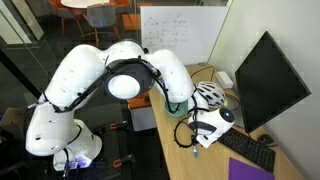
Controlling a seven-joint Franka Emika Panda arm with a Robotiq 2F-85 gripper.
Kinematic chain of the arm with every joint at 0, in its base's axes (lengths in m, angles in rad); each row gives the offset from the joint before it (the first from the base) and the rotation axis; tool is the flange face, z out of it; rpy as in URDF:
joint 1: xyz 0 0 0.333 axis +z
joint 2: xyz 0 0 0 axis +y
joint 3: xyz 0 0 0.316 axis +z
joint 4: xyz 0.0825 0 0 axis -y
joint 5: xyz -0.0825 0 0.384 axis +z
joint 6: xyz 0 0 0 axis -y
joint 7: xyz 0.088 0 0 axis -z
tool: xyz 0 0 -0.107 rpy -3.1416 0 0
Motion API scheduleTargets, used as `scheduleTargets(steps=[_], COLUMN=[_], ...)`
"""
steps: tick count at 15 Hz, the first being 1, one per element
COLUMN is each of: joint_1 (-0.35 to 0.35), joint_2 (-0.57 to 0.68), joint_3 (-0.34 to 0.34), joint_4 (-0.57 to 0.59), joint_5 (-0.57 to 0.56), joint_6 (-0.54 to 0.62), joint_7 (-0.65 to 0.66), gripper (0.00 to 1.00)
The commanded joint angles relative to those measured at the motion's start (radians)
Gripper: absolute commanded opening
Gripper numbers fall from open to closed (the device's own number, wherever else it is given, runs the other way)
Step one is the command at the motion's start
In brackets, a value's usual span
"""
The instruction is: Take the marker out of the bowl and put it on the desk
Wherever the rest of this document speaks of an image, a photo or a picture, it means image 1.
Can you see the white bicycle helmet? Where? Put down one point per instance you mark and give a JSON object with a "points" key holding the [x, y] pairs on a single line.
{"points": [[213, 93]]}

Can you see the black computer mouse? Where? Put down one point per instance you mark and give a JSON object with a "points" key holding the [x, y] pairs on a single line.
{"points": [[265, 139]]}

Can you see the orange chair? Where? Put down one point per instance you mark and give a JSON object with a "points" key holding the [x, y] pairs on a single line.
{"points": [[65, 13], [131, 20]]}

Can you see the yellow sticky note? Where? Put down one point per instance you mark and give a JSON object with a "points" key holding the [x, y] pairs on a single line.
{"points": [[226, 103]]}

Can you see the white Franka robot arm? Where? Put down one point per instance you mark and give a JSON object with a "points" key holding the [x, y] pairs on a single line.
{"points": [[83, 76]]}

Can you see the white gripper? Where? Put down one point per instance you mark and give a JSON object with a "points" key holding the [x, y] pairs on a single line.
{"points": [[208, 140]]}

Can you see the orange box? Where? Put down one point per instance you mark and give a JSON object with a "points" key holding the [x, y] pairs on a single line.
{"points": [[139, 101]]}

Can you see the small white box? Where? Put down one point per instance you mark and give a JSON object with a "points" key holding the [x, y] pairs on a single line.
{"points": [[224, 79]]}

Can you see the teal bowl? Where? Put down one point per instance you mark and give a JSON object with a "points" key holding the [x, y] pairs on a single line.
{"points": [[181, 111]]}

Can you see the brown cardboard box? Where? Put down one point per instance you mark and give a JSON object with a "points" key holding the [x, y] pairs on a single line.
{"points": [[9, 116]]}

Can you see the white drawer cabinet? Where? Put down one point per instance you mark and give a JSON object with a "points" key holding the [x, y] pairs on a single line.
{"points": [[143, 118]]}

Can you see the round white table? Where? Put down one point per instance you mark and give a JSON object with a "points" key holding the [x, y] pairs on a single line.
{"points": [[83, 3]]}

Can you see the gray monitor base plate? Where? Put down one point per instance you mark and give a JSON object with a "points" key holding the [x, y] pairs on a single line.
{"points": [[237, 118]]}

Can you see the gray chair with wooden legs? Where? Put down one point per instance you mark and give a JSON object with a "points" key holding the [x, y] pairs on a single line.
{"points": [[101, 16]]}

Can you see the black computer monitor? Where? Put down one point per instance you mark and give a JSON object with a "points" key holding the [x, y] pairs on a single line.
{"points": [[266, 83]]}

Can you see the whiteboard with drawings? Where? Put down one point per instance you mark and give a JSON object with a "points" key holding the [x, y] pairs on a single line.
{"points": [[200, 30]]}

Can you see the blue marker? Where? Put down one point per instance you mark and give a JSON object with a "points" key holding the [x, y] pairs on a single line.
{"points": [[195, 154]]}

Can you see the black keyboard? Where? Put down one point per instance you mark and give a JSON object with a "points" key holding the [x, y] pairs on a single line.
{"points": [[248, 148]]}

